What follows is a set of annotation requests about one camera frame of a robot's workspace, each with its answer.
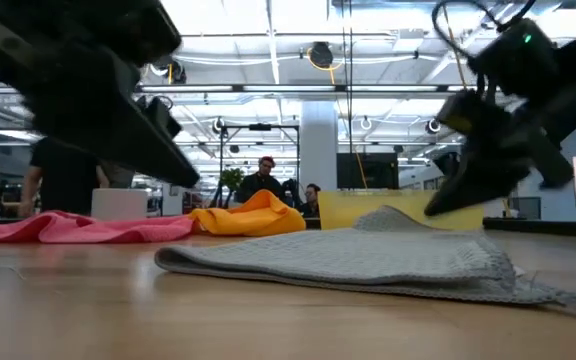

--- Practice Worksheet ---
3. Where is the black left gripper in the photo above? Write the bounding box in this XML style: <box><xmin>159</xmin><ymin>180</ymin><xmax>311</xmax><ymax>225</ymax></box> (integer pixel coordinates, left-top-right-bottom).
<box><xmin>0</xmin><ymin>19</ymin><xmax>202</xmax><ymax>189</ymax></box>

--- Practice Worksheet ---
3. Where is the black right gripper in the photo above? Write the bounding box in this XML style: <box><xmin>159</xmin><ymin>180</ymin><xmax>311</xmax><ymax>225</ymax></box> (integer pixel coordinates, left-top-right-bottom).
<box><xmin>424</xmin><ymin>89</ymin><xmax>575</xmax><ymax>217</ymax></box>

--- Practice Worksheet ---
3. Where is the pink microfiber towel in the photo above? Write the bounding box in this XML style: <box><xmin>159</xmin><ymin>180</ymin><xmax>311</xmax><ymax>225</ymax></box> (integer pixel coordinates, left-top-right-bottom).
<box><xmin>0</xmin><ymin>209</ymin><xmax>195</xmax><ymax>245</ymax></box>

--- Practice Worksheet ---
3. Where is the grey microfiber towel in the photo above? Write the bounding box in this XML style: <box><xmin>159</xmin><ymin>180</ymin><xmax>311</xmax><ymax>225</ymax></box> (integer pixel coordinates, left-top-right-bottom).
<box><xmin>154</xmin><ymin>205</ymin><xmax>576</xmax><ymax>316</ymax></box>

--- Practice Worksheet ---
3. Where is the orange microfiber towel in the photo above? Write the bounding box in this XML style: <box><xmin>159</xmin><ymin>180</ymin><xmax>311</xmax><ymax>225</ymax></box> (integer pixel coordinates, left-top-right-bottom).
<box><xmin>189</xmin><ymin>189</ymin><xmax>308</xmax><ymax>237</ymax></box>

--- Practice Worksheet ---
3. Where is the round black ceiling lamp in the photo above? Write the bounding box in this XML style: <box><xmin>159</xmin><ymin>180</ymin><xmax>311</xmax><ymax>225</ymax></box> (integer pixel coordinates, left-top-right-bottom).
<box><xmin>150</xmin><ymin>54</ymin><xmax>188</xmax><ymax>85</ymax></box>
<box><xmin>310</xmin><ymin>41</ymin><xmax>334</xmax><ymax>70</ymax></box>

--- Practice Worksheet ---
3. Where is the small dark monitor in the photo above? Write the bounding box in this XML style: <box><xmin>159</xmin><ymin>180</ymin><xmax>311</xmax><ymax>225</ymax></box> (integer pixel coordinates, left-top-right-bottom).
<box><xmin>506</xmin><ymin>196</ymin><xmax>543</xmax><ymax>220</ymax></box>

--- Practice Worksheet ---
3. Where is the snake plant in white pot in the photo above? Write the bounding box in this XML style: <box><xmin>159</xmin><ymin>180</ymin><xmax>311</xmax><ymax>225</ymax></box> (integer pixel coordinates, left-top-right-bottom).
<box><xmin>90</xmin><ymin>162</ymin><xmax>149</xmax><ymax>221</ymax></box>

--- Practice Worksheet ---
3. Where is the person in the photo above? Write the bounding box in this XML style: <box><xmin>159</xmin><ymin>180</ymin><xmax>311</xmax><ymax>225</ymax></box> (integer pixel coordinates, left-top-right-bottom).
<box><xmin>237</xmin><ymin>155</ymin><xmax>285</xmax><ymax>204</ymax></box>
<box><xmin>17</xmin><ymin>137</ymin><xmax>110</xmax><ymax>219</ymax></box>
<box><xmin>300</xmin><ymin>183</ymin><xmax>323</xmax><ymax>219</ymax></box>

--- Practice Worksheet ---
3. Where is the black display screen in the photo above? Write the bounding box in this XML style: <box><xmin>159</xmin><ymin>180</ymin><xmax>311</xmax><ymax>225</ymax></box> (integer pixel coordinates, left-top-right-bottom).
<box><xmin>336</xmin><ymin>152</ymin><xmax>400</xmax><ymax>191</ymax></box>

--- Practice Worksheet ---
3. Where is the small green background plant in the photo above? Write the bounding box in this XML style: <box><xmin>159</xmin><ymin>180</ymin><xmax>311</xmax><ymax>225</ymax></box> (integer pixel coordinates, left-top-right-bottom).
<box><xmin>220</xmin><ymin>168</ymin><xmax>245</xmax><ymax>191</ymax></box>

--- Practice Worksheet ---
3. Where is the yellow translucent plastic bin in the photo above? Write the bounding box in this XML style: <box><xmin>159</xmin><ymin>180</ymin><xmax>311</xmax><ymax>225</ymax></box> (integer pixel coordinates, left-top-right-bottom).
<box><xmin>317</xmin><ymin>189</ymin><xmax>484</xmax><ymax>232</ymax></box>

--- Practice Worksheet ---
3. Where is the white square pillar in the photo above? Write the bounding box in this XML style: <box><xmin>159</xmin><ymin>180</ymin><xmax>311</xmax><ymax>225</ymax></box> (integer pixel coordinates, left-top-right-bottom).
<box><xmin>300</xmin><ymin>99</ymin><xmax>339</xmax><ymax>194</ymax></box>

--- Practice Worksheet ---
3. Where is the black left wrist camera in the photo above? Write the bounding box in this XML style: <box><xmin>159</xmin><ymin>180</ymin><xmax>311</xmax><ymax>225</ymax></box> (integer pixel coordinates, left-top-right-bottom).
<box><xmin>92</xmin><ymin>0</ymin><xmax>183</xmax><ymax>69</ymax></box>

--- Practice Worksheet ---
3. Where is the yellow cable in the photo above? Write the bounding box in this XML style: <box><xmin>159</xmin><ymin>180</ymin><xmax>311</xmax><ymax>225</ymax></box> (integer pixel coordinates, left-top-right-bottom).
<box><xmin>440</xmin><ymin>4</ymin><xmax>513</xmax><ymax>219</ymax></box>

